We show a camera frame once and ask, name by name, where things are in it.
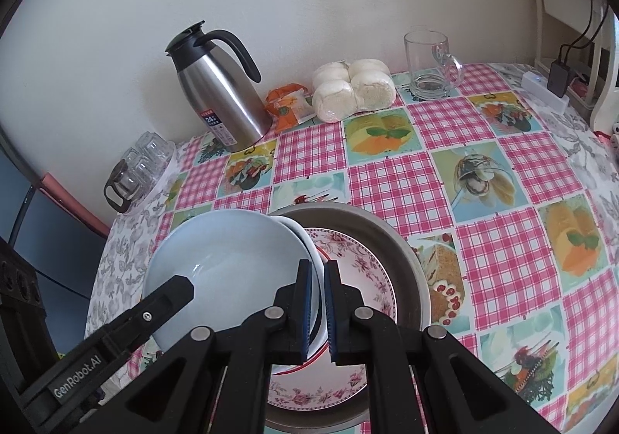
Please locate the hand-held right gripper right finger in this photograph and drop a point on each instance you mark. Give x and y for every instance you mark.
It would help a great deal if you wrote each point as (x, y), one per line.
(331, 313)

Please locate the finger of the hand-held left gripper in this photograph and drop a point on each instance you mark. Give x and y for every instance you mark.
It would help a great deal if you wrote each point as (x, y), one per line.
(167, 296)

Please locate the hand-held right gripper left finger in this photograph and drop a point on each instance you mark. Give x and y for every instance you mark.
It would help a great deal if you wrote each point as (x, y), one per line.
(303, 313)

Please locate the pink floral plate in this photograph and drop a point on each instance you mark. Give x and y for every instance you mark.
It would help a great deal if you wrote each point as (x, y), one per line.
(367, 279)

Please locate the strawberry print red-rimmed bowl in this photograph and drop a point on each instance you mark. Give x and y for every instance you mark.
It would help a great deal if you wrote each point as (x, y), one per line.
(290, 368)

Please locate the small white round bowl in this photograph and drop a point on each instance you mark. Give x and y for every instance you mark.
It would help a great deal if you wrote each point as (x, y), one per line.
(309, 250)

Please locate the white square bowl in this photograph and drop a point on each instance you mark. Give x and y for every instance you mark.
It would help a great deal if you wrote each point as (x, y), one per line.
(232, 260)

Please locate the stainless steel round plate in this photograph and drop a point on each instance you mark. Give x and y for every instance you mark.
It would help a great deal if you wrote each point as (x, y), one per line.
(406, 279)

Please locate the glass teapot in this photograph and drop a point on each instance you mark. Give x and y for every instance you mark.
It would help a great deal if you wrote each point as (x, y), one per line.
(123, 187)

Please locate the white tray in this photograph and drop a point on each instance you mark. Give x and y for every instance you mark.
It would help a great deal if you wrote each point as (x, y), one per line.
(169, 175)

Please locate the small glass cup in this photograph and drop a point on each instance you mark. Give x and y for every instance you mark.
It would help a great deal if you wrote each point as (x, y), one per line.
(163, 152)
(147, 172)
(145, 142)
(130, 157)

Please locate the dark blue cabinet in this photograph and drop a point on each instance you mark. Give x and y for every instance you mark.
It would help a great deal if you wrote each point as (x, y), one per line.
(48, 240)

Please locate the pink board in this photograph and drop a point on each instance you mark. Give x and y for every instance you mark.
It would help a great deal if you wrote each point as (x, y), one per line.
(72, 202)

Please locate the pink checked tablecloth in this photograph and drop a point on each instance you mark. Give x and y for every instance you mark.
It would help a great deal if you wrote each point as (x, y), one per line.
(508, 269)

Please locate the stainless steel thermos jug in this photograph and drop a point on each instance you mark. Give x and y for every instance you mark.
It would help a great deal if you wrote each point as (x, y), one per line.
(217, 100)

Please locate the orange snack packet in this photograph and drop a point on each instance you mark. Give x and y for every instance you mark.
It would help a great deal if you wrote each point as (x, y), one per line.
(285, 107)

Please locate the bag of steamed buns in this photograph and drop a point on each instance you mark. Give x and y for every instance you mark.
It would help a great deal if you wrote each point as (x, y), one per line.
(348, 90)

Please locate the glass mug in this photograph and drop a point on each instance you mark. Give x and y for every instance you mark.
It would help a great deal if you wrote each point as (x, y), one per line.
(425, 71)

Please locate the white power strip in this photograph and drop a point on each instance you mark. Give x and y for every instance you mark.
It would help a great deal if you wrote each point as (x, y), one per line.
(537, 86)

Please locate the black charger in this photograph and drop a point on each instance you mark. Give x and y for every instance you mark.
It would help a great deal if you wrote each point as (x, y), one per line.
(560, 78)

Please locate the white curved chair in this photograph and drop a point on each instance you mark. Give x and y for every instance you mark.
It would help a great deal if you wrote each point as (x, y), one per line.
(604, 90)

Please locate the white shelf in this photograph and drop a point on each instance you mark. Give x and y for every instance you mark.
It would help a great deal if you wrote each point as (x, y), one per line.
(546, 18)

